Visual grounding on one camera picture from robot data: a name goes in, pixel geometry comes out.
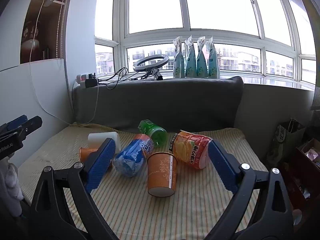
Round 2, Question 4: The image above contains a white plastic cup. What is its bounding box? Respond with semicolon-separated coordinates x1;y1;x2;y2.
88;131;122;155

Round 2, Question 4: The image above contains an orange fruit printed cup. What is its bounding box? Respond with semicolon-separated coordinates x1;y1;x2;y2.
169;130;214;170

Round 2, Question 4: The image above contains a green paper bag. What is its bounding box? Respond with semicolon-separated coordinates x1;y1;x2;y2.
265;118;306;168

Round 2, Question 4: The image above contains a brown vase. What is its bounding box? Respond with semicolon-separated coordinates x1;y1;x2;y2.
21;26;41;63

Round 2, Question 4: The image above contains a ring light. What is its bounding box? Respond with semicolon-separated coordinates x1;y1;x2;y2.
132;56;163;81

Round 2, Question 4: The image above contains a white window frame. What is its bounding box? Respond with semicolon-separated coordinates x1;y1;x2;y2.
94;0;320;92

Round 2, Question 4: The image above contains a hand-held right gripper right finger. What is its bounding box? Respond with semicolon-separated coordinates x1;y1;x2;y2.
200;139;295;240

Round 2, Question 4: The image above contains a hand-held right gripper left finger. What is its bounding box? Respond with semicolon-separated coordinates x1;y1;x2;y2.
29;137;120;240

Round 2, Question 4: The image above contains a green bottle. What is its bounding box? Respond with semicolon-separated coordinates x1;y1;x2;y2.
138;119;168;147

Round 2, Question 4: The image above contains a teal refill pouch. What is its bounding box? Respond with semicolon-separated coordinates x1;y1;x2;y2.
207;36;221;79
196;36;209;79
184;35;197;78
173;36;186;79

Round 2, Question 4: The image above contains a black cable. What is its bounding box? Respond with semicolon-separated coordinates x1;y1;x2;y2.
97;67;160;90

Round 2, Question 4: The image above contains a wooden shelf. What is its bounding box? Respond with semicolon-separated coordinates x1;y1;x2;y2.
19;0;76;64

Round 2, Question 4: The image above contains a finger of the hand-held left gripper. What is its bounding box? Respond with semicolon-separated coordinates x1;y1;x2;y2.
5;116;43;143
0;115;28;132

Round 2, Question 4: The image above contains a small orange paper cup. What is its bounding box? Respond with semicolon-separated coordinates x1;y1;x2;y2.
79;147;113;171

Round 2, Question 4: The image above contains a grey sofa backrest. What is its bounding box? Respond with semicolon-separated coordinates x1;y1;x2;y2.
72;76;244;133

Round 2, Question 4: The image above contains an orange paper cup with stripe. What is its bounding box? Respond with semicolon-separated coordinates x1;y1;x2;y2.
147;152;178;198

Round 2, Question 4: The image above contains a brown cardboard box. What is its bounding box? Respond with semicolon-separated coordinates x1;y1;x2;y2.
281;137;320;207

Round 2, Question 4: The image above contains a striped beige mat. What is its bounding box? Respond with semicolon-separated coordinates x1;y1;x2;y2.
19;123;270;240

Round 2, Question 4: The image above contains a white board panel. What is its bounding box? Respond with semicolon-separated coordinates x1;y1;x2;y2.
0;58;75;168

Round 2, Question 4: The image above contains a white cable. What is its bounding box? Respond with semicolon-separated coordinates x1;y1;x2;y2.
29;4;100;125

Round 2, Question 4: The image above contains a white power strip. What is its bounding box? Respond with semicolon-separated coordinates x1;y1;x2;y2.
76;73;97;88

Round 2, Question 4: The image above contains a blue printed cup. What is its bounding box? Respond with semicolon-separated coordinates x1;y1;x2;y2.
112;133;154;178

